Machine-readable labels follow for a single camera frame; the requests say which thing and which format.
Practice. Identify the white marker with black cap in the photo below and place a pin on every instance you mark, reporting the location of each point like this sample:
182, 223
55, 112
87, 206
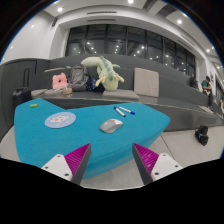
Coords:
119, 111

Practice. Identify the dark blue patterned bag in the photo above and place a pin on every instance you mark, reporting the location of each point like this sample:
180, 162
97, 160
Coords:
91, 85

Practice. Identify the grey computer mouse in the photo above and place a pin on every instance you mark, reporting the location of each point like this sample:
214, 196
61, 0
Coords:
111, 126

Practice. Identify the small brown pouch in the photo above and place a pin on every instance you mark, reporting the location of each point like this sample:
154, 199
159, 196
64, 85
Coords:
67, 91

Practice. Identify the grey backpack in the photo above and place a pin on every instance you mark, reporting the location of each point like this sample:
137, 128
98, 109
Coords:
79, 78

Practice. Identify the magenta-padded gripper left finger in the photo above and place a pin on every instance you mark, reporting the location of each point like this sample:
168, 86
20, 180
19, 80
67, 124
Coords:
58, 165

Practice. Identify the pink plush cushion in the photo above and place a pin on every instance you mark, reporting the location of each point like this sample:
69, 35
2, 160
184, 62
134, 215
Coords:
59, 81

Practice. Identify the small green eraser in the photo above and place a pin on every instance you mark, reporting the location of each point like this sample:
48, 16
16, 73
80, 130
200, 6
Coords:
33, 105

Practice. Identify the green dragon plush toy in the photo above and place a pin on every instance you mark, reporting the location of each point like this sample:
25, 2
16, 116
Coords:
110, 78

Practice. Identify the ceiling lights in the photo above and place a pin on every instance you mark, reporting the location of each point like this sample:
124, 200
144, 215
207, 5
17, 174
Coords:
60, 9

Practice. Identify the white marker with blue cap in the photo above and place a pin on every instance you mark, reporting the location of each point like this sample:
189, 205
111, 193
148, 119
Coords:
126, 110

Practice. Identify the person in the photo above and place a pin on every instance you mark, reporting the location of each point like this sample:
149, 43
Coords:
206, 87
193, 81

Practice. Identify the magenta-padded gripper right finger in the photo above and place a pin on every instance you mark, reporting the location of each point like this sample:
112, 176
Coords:
163, 165

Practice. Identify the upright beige cushion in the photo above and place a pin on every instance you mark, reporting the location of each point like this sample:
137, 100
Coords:
146, 82

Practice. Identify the flat grey seat cushion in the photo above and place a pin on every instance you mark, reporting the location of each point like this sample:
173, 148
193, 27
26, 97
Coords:
120, 94
53, 92
38, 93

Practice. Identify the black suitcase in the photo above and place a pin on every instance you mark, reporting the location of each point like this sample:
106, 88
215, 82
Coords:
21, 96

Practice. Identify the black bag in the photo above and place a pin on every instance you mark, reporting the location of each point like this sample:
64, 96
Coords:
202, 135

